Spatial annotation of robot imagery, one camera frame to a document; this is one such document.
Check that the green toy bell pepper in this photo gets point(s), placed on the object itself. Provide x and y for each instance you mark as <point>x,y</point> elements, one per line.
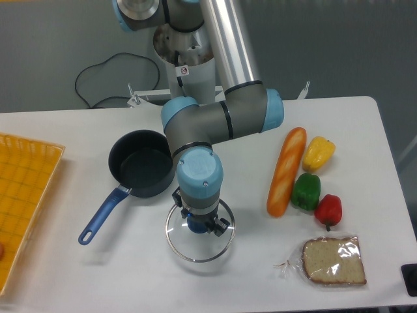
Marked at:
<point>306,192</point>

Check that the orange plastic basket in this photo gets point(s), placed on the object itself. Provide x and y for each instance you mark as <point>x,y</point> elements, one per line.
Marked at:
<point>27,168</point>

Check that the red toy bell pepper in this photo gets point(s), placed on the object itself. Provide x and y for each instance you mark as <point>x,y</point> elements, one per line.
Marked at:
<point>329,211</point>

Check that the right table clamp bracket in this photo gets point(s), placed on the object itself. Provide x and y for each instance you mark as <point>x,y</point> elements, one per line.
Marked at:
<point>304,92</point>

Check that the black object at edge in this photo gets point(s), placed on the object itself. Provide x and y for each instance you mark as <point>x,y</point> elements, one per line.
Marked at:
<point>409,277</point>

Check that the toy baguette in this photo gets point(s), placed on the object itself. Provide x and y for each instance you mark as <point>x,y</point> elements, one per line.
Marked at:
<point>285,172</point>

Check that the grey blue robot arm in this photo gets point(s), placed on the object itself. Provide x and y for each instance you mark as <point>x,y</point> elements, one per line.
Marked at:
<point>216,93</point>

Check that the wrapped bread slice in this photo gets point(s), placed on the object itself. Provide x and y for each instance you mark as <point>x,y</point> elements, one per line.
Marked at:
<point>328,261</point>

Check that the left table clamp bracket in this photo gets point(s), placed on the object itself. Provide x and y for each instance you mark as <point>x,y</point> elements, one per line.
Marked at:
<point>157,97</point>

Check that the dark saucepan blue handle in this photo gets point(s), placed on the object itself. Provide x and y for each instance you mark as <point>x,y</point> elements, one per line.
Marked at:
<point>141,163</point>

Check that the glass lid blue knob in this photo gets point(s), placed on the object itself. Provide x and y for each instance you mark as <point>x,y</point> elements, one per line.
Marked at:
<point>198,246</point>

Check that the table clamp bracket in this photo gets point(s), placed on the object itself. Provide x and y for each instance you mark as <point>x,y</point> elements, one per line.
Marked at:
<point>157,97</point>
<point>304,92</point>

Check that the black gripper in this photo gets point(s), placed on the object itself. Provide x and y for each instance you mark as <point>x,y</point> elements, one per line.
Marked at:
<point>197,221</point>

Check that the yellow toy bell pepper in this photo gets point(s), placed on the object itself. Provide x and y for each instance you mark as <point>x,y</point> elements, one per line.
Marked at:
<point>318,153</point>

